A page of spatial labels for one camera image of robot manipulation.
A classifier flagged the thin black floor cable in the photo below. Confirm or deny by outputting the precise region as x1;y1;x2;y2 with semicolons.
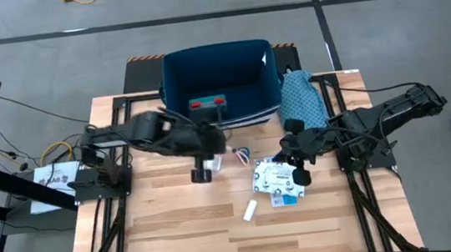
0;86;92;133

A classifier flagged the black floor mat hazard edge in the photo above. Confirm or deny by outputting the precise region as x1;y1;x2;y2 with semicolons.
119;38;303;95

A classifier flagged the black aluminium table frame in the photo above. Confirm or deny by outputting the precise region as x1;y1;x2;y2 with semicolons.
53;65;423;252

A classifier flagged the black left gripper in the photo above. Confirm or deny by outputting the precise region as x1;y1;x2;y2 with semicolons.
184;108;232;185

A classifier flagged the yellow coiled cable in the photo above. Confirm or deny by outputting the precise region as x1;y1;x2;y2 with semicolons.
38;139;76;167

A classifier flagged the navy white striped fabric basket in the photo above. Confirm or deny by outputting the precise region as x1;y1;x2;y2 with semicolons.
157;36;287;136

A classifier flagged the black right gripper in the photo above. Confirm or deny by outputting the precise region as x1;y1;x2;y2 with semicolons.
277;113;336;189

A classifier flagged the white printed paper sheet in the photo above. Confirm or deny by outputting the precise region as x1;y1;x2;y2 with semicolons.
26;160;86;216

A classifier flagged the white gauze roll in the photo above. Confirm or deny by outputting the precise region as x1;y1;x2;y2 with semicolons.
240;199;260;223

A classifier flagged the white printed plastic pouch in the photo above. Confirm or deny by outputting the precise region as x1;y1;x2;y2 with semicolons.
248;154;307;204

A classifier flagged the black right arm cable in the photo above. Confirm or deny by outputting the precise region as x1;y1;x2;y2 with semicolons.
321;71;426;100

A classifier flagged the teal patterned cloth bag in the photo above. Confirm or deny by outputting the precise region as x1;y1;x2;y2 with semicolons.
273;67;332;134

